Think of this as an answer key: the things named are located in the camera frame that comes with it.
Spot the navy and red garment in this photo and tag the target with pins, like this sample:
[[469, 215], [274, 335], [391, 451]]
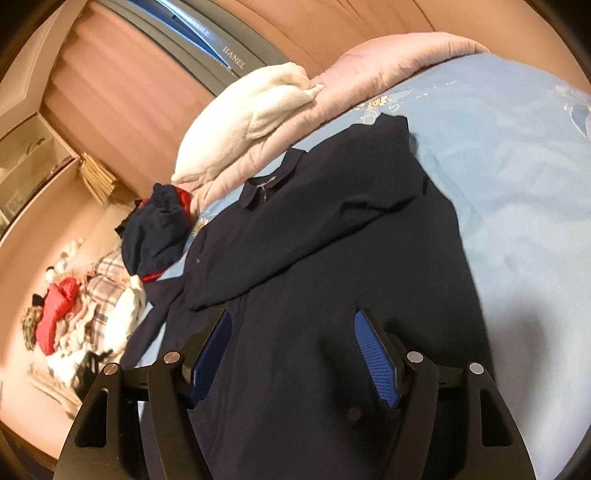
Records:
[[153, 235]]

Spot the wall shelf cabinet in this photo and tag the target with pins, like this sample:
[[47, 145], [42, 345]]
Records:
[[32, 153]]

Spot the pink curtain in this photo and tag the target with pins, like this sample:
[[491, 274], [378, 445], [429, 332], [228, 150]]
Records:
[[116, 95]]

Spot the plaid blanket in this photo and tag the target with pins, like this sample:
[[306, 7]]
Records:
[[116, 300]]

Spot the grey window frame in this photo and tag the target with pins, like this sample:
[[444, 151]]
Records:
[[213, 45]]

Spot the woven straw hanging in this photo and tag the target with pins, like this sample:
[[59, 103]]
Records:
[[100, 182]]

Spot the pink quilted comforter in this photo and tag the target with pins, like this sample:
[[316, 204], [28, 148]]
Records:
[[360, 74]]

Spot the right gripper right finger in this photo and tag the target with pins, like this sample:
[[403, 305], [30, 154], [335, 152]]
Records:
[[451, 423]]

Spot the dark navy coat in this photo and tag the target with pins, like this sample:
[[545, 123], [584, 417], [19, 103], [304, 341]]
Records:
[[353, 223]]

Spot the light blue floral bedsheet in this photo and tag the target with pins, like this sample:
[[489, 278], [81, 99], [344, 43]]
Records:
[[509, 146]]

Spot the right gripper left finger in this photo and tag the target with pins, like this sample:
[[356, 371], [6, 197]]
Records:
[[105, 439]]

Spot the white fluffy blanket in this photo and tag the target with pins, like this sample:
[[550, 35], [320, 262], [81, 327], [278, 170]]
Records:
[[249, 109]]

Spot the red puffer jacket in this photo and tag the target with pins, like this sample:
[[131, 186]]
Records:
[[58, 302]]

